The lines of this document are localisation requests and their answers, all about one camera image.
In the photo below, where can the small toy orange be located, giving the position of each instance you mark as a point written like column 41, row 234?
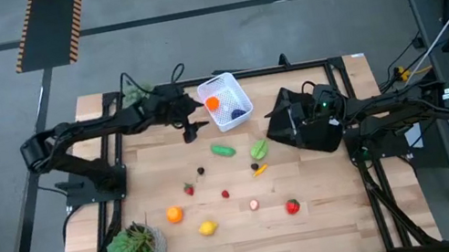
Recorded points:
column 212, row 103

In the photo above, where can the black yellow striped floor mat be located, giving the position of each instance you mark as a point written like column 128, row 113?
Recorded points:
column 49, row 27

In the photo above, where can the red toy tomato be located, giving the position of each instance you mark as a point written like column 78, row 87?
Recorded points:
column 293, row 206

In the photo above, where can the small dark toy berry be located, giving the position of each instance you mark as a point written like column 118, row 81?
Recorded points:
column 254, row 166

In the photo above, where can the dark blue toy fruit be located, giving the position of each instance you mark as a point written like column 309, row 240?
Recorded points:
column 238, row 113

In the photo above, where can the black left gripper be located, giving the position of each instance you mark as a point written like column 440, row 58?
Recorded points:
column 170, row 107

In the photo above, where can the white perforated plastic basket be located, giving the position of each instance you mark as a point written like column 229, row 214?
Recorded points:
column 222, row 87

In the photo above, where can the black aluminium table frame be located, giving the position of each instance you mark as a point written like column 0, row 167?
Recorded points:
column 270, row 71

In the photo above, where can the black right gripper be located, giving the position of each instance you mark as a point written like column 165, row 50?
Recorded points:
column 321, row 109

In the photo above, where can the pale green potted plant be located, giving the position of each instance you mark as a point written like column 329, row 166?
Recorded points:
column 133, row 95

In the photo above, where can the light green toy vegetable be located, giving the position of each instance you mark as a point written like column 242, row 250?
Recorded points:
column 259, row 149

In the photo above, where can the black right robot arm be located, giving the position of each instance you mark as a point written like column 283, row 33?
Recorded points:
column 391, row 101

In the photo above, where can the green succulent in white pot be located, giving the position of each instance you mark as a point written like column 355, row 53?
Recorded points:
column 135, row 248

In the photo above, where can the small toy strawberry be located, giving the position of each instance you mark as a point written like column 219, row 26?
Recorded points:
column 189, row 190

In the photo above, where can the large toy orange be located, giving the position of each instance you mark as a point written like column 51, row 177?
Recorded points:
column 174, row 214

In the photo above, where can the yellow toy lemon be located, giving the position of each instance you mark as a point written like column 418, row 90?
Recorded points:
column 208, row 228

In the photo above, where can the green toy cucumber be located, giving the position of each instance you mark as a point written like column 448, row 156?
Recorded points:
column 223, row 150

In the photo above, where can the red toy raspberry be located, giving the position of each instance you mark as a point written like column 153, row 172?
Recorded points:
column 225, row 194

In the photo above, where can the dark toy plum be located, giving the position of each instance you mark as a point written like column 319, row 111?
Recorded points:
column 200, row 170

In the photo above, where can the pink toy fruit half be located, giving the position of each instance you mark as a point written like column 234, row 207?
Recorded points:
column 254, row 204

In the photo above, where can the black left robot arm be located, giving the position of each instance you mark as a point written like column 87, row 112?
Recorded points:
column 81, row 128

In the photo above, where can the black cloth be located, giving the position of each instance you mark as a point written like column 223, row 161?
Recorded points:
column 320, row 141

